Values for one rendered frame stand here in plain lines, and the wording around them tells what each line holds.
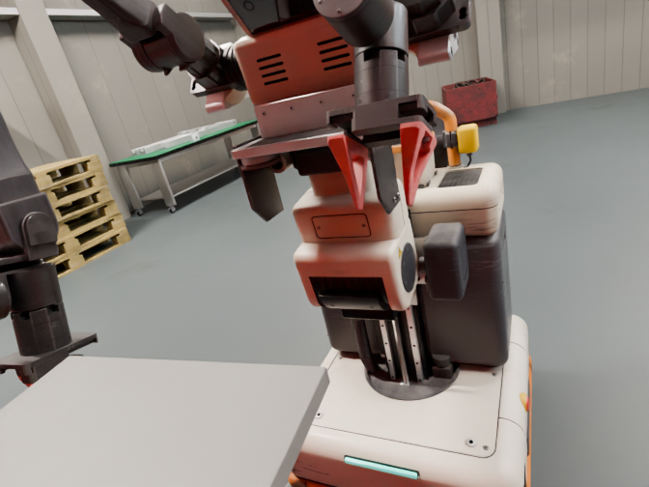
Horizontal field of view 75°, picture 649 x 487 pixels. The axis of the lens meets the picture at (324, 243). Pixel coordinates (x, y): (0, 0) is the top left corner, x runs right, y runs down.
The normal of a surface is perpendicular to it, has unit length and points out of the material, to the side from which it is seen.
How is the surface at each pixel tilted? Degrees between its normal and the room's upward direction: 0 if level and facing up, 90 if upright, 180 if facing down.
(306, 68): 98
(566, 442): 0
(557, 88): 90
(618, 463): 0
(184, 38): 90
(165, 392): 0
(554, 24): 90
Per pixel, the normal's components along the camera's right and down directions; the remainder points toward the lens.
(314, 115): -0.40, 0.43
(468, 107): -0.18, 0.40
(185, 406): -0.22, -0.91
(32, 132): 0.89, -0.03
